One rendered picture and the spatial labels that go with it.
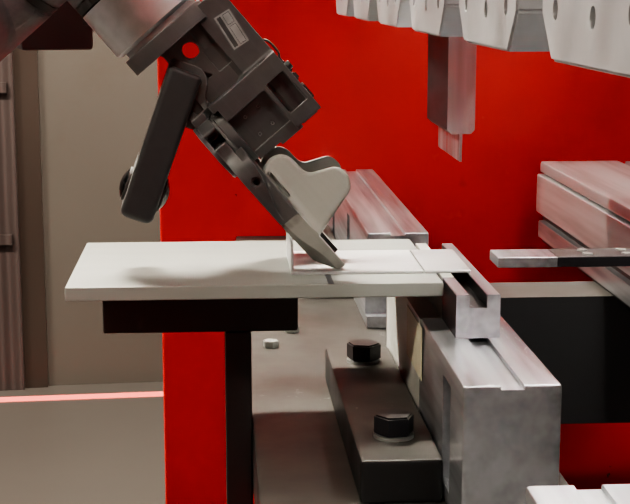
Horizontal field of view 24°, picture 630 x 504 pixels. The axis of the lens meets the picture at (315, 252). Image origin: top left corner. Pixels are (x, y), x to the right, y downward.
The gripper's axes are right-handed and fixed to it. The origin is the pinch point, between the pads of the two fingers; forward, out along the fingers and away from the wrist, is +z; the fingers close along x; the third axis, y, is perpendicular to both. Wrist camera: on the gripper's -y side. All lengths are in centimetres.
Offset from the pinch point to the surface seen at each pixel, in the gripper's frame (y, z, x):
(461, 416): 1.4, 8.8, -23.4
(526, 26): 16.0, -9.7, -43.2
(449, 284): 5.9, 6.0, -8.4
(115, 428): -92, 53, 285
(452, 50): 16.8, -5.6, -3.8
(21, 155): -68, -20, 328
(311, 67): 10, -4, 86
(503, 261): 10.0, 9.3, -1.2
